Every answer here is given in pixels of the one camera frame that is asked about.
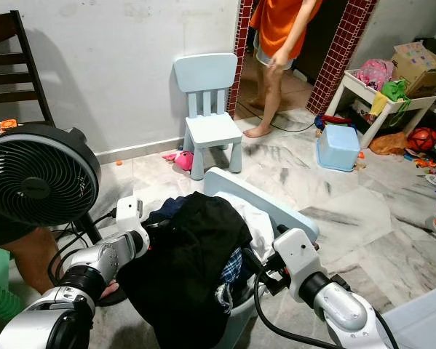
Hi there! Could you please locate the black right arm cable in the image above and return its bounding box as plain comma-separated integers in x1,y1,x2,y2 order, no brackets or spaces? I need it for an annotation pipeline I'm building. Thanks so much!
250,268,328,349

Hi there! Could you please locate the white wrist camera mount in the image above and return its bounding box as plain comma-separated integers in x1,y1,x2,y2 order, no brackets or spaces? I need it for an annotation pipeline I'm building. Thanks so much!
114,196,150,236
271,227,317,278

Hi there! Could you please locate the light blue child chair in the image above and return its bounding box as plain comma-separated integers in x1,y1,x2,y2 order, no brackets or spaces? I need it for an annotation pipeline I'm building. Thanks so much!
202,167,317,349
172,52,243,181

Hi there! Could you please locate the blue plaid cloth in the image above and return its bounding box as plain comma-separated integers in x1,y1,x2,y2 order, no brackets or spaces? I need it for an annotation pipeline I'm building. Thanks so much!
221,246,247,285

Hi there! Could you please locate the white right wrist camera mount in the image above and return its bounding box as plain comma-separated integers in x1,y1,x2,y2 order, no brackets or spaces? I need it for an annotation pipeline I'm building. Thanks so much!
271,227,317,278

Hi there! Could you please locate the pink bag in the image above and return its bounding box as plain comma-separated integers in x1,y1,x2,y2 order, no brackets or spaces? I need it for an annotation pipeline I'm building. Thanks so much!
355,57,396,92

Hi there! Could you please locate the cardboard box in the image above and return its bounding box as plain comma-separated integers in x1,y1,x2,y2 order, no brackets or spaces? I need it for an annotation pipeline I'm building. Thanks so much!
390,41,436,96

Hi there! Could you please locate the green plastic stool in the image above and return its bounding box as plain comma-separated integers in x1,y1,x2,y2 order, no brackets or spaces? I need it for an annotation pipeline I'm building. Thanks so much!
0,246,23,321

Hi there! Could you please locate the red ball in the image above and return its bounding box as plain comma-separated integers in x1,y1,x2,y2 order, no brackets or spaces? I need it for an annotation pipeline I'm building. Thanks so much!
408,127,436,153

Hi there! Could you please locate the adult person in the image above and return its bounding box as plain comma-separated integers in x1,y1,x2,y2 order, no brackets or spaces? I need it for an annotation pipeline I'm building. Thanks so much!
0,210,121,307

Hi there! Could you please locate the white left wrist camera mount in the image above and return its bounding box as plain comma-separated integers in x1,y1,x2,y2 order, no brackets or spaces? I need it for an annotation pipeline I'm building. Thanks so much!
114,196,150,236

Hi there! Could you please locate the navy garment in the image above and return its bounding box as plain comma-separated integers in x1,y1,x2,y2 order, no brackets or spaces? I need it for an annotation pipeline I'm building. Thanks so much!
148,194,201,227

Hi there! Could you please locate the black standing fan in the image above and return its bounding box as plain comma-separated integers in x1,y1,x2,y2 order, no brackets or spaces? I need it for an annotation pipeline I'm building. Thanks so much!
0,123,103,252

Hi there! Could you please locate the small yellow cloth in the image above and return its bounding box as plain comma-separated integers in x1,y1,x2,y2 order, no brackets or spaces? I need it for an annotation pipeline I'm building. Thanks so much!
370,92,390,116

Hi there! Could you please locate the pink plush toy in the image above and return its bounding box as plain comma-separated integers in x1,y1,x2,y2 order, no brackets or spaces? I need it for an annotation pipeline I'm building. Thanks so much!
161,150,195,172

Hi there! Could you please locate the grey laundry basket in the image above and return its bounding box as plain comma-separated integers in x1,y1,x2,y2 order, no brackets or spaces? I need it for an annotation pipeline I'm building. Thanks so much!
213,283,270,349

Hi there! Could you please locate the black garment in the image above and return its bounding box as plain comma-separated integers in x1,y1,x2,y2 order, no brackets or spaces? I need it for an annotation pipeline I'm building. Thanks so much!
116,190,254,349

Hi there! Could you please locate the dark wooden chair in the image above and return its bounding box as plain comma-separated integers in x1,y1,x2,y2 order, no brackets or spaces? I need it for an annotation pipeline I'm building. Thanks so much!
0,10,55,129

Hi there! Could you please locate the light blue plastic stool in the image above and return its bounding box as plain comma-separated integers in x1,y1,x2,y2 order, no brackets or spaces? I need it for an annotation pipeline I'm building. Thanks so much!
315,124,362,173

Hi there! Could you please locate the white garment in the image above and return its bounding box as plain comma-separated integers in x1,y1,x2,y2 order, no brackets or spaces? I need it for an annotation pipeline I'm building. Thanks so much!
221,191,277,260

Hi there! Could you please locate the orange plastic bag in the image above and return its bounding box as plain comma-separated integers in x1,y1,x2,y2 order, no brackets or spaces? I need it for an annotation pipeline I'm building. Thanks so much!
368,132,410,156

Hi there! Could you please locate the red floor toy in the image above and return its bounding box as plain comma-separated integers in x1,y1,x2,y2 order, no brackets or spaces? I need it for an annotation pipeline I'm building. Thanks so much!
315,114,350,125

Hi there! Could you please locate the child in orange shirt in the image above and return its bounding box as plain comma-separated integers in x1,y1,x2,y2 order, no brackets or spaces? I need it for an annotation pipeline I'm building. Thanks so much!
242,0,325,140

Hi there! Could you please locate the white kids table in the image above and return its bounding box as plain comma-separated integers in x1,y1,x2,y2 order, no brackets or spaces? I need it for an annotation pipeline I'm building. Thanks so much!
325,68,436,149

